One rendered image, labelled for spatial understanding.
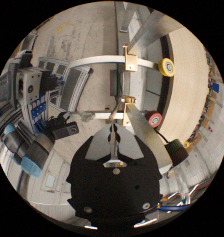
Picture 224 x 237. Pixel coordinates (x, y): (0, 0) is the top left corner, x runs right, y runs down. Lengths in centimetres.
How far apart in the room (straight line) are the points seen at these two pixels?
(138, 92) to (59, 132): 55
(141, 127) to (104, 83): 104
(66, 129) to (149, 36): 36
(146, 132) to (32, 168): 31
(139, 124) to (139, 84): 42
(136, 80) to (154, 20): 47
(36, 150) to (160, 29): 39
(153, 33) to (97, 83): 107
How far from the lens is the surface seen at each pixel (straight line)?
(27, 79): 35
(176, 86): 38
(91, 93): 119
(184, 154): 15
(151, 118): 32
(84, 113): 32
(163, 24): 16
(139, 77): 56
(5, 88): 45
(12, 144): 36
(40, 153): 25
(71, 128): 26
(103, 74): 114
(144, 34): 19
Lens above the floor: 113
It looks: 58 degrees down
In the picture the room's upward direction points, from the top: 179 degrees clockwise
